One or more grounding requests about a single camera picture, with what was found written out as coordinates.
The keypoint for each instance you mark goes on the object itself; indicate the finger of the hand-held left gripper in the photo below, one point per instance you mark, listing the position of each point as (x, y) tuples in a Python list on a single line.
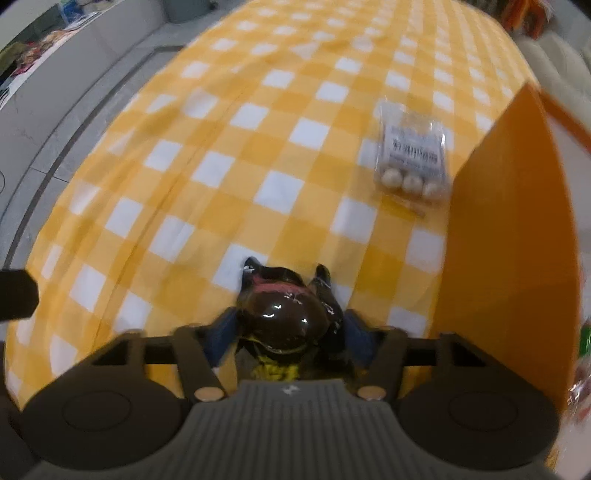
[(16, 295)]

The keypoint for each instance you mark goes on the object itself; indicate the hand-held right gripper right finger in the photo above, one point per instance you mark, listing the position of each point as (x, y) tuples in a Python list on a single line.
[(362, 344)]

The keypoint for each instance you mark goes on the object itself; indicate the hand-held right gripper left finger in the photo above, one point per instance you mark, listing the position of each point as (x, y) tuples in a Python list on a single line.
[(221, 337)]

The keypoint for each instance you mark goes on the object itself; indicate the dark brown glossy snack packet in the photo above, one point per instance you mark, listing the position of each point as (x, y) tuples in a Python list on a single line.
[(281, 318)]

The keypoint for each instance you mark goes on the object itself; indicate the orange cardboard box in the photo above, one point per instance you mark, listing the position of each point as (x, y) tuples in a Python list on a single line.
[(498, 230)]

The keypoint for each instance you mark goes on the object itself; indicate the yellow checked tablecloth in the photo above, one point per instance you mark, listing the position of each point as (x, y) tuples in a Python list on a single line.
[(231, 138)]

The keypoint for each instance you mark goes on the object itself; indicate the clear packet of white balls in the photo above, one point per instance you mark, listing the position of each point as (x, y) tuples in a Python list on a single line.
[(411, 147)]

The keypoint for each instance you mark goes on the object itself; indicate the row of colourful packets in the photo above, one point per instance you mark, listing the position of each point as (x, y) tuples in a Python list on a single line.
[(37, 48)]

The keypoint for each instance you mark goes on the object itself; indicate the white low cabinet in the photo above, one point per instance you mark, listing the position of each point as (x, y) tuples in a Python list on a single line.
[(83, 55)]

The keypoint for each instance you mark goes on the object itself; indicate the grey trash bin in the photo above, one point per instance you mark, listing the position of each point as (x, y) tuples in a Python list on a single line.
[(189, 9)]

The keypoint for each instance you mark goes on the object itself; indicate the beige sofa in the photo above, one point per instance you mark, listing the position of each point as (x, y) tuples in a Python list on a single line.
[(554, 60)]

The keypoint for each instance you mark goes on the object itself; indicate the orange stool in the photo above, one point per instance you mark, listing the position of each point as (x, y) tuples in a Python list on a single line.
[(526, 14)]

